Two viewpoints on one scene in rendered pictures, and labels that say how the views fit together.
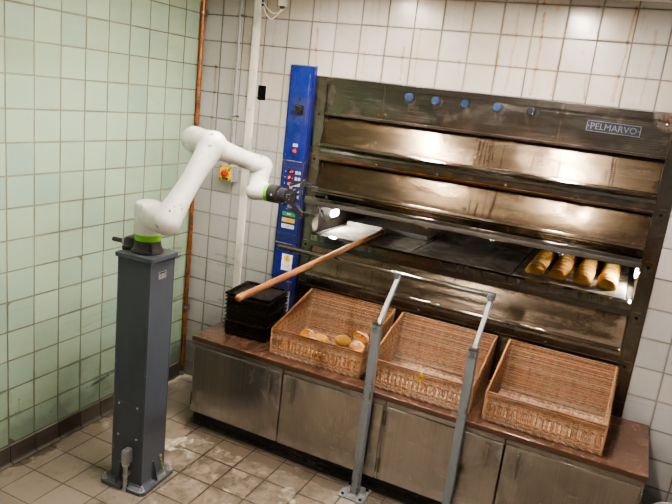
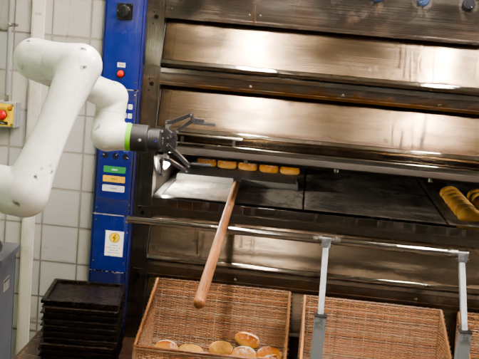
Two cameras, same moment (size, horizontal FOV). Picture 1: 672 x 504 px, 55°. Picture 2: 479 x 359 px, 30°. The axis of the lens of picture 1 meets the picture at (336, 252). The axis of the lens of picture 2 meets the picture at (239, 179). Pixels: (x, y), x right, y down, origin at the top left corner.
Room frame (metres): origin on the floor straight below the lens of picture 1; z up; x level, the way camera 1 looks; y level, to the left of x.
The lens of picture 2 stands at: (0.42, 1.03, 1.87)
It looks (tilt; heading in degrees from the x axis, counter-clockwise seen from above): 10 degrees down; 340
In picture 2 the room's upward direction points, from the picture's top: 5 degrees clockwise
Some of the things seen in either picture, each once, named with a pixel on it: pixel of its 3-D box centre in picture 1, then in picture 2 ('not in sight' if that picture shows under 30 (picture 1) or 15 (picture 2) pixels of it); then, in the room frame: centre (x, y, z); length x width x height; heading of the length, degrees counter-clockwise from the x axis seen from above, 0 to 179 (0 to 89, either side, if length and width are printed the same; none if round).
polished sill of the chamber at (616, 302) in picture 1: (456, 267); (375, 223); (3.47, -0.67, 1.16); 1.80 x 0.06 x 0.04; 66
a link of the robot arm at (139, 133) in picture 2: (275, 193); (141, 138); (3.29, 0.34, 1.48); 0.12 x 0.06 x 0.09; 157
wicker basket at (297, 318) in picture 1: (333, 330); (215, 335); (3.46, -0.04, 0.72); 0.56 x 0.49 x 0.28; 67
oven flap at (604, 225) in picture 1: (466, 200); (386, 129); (3.45, -0.66, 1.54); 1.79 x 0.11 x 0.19; 66
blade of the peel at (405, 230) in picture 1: (394, 226); (239, 175); (4.28, -0.37, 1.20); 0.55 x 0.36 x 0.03; 68
